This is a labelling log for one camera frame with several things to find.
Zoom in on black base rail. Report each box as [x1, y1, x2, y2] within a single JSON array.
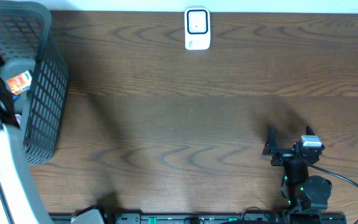
[[50, 212, 347, 224]]

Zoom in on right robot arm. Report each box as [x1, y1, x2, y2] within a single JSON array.
[[262, 126, 332, 223]]

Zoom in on grey plastic mesh basket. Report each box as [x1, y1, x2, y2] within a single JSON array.
[[0, 1, 70, 165]]

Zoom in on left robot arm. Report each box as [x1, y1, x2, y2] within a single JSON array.
[[0, 56, 107, 223]]

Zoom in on orange tissue packet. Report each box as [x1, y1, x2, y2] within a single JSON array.
[[6, 70, 32, 95]]

